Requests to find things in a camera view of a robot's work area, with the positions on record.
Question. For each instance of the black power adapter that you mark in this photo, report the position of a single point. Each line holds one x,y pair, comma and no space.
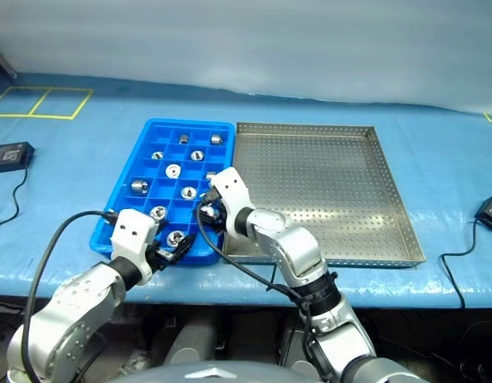
12,156
490,211

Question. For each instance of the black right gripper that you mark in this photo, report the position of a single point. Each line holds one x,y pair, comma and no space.
223,227

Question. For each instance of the blue plastic compartment tray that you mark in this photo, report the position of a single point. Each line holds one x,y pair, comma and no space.
150,127

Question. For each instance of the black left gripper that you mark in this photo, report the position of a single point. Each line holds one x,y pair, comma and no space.
156,261

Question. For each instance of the shiny metal roller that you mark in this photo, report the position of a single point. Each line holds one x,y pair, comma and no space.
183,139
188,192
158,212
173,171
175,238
196,155
139,186
157,155
216,139

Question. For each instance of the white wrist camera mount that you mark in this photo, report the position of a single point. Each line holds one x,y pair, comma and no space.
132,235
231,191

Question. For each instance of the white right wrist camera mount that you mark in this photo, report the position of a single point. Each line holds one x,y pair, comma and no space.
231,191

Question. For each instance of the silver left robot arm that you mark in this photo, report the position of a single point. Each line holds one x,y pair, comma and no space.
70,311

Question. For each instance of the grey rounded cylinder shape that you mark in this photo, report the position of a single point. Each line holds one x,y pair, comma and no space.
191,341

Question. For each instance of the perforated steel tray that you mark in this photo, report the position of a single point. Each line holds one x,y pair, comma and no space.
329,179

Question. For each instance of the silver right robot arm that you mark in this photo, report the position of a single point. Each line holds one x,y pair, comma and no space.
293,247

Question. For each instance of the dark metal frame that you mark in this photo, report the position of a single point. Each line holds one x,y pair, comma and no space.
2,60

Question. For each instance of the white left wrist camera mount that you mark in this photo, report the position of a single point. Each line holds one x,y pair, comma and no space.
132,235

